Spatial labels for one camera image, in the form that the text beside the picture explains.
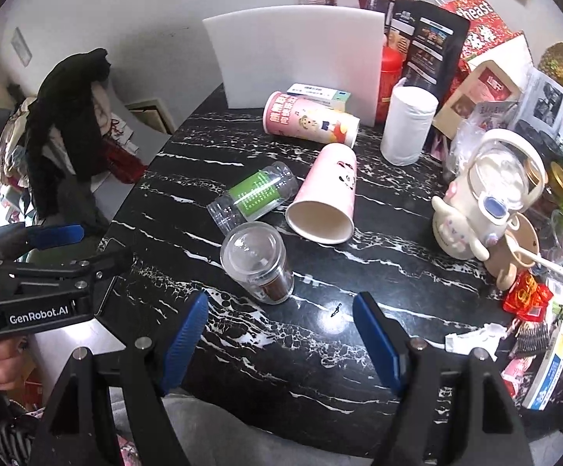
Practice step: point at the pink cartoon canister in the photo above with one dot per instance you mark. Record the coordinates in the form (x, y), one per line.
(310, 119)

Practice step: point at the clear plastic bag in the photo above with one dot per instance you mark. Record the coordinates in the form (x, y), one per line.
(470, 141)

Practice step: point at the black snack bag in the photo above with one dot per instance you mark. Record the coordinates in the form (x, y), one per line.
(429, 41)

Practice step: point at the white cylindrical cup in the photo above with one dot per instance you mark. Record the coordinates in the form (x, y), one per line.
(407, 124)

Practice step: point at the dark red jar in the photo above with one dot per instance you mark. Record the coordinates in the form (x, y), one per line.
(376, 0)

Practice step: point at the black and white photo packet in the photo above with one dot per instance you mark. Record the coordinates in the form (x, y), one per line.
(546, 99)

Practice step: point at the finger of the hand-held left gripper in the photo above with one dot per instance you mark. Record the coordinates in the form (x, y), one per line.
(57, 235)
(111, 263)

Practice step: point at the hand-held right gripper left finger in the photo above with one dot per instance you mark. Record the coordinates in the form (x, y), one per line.
(184, 342)

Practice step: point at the white medicine box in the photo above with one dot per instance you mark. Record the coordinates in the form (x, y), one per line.
(317, 93)

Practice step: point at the pink paper cup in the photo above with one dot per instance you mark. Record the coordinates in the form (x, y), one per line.
(327, 189)

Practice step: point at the blue and white box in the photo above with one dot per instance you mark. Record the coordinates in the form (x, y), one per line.
(551, 369)

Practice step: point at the white cartoon kettle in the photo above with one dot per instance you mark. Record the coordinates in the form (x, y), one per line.
(485, 194)

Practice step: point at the pile of clothes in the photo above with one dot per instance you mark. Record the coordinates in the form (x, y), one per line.
(14, 150)

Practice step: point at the clear plastic cup with lid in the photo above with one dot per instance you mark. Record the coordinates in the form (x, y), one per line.
(257, 264)

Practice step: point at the wall switch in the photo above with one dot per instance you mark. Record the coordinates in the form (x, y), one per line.
(22, 44)

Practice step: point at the person's left hand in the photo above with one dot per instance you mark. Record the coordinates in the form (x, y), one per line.
(0, 368)

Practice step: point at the black comb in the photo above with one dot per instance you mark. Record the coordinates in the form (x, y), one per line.
(534, 340)

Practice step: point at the red candy wrappers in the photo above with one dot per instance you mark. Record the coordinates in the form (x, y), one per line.
(526, 298)

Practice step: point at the beige mug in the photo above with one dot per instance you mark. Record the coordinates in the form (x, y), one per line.
(521, 247)

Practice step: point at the crumpled white tissue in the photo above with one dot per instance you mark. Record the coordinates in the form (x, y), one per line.
(475, 337)

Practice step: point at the pink packet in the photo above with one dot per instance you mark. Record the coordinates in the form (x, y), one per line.
(517, 374)

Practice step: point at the red gift bag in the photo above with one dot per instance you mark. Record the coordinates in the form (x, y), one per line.
(485, 29)

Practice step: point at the black garment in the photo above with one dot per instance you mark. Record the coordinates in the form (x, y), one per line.
(67, 126)

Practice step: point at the clear bottle with green label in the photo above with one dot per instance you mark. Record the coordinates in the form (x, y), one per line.
(254, 194)

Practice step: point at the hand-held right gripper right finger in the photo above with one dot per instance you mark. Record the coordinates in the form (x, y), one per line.
(377, 344)

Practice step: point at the white spoon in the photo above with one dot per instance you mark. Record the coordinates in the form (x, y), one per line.
(543, 261)

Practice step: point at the red thermos bottle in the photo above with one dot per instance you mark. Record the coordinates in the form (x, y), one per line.
(390, 75)

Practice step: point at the white foam board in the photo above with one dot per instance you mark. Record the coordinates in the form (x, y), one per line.
(291, 48)

